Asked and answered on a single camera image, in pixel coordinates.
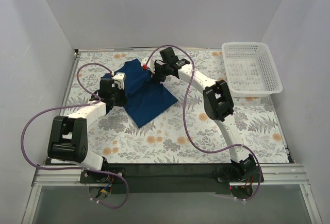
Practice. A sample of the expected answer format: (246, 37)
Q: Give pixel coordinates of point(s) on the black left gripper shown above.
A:
(119, 98)

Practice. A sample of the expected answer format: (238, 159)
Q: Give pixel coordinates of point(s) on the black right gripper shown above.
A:
(157, 70)

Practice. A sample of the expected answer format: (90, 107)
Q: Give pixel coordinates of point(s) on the blue printed t shirt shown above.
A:
(146, 99)

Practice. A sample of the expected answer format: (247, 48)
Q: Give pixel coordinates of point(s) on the white plastic basket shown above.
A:
(250, 69)

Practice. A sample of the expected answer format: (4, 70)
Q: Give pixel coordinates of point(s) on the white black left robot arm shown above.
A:
(69, 134)

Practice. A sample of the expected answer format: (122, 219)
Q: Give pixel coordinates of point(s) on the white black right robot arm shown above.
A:
(218, 105)

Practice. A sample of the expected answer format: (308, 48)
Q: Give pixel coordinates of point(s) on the floral patterned table mat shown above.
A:
(181, 134)

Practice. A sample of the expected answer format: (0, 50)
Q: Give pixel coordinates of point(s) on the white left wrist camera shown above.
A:
(119, 80)

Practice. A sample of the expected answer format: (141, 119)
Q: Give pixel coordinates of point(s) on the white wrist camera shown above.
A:
(148, 64)
(119, 80)

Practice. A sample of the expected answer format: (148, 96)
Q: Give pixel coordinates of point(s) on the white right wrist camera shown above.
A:
(148, 64)

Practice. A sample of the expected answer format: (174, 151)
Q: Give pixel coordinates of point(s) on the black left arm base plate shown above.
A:
(112, 175)

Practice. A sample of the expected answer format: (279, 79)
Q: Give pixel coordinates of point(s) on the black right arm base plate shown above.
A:
(230, 173)

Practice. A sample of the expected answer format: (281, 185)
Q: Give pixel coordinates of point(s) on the aluminium frame rail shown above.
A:
(273, 174)

